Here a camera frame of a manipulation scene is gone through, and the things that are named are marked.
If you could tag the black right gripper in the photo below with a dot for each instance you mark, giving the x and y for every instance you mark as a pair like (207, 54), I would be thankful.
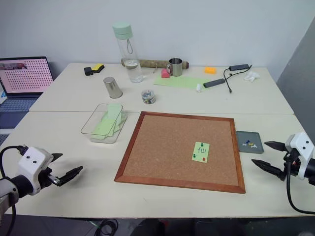
(292, 163)

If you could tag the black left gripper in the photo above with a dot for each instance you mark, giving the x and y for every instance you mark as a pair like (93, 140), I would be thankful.
(46, 180)

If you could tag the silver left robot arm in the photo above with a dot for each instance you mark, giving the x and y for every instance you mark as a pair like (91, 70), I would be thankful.
(14, 186)

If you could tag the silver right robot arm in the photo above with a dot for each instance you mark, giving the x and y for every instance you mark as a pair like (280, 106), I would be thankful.
(309, 168)

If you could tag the green note with writing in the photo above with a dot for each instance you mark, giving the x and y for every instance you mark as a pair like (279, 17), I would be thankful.
(200, 154)

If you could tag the wood-framed cork board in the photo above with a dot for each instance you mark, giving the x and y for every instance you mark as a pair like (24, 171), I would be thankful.
(162, 150)

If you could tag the small jar of pins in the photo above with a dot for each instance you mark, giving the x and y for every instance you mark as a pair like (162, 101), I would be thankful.
(148, 97)

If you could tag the grey tray of pushpins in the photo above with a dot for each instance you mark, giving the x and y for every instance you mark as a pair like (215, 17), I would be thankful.
(242, 136)

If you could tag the clear plastic container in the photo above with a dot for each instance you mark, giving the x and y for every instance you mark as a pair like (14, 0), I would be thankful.
(86, 130)

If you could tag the grey partition panel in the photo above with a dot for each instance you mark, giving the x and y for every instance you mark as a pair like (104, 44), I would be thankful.
(300, 81)

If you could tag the crumpled white tissue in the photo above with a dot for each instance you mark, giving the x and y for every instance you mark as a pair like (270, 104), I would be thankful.
(251, 76)

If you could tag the steel tumbler cup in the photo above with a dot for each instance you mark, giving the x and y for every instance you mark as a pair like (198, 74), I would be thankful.
(112, 87)

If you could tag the grey usb hub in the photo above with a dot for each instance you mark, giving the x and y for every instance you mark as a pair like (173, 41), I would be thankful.
(214, 83)

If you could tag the black usb hub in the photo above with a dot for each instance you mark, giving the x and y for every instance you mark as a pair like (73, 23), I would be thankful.
(240, 67)

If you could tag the black power adapter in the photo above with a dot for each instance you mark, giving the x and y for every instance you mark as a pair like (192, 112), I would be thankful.
(88, 71)

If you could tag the open laptop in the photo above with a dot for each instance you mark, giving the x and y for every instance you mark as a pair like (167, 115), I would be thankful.
(24, 76)

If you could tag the yellow and black eraser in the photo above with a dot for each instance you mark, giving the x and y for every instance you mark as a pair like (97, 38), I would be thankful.
(98, 68)

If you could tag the orange sponge block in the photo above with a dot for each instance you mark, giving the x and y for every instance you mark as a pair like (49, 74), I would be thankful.
(210, 70)

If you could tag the large green paper sheet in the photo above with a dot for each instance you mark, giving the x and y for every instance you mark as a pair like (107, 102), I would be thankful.
(179, 82)

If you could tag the glass bottle with green lid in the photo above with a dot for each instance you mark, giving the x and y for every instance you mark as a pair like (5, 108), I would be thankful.
(128, 49)

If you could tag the rolled bamboo mat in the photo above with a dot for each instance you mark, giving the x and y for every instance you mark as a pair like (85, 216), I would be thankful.
(152, 63)

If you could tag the pink block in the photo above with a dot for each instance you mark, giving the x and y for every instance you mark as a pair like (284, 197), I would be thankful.
(165, 73)

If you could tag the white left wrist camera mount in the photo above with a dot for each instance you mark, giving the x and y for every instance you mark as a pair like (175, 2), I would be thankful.
(33, 162)

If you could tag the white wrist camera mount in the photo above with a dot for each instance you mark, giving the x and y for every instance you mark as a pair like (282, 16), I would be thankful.
(301, 143)
(33, 162)

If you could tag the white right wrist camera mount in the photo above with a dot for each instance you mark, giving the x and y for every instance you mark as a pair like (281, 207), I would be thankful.
(301, 143)

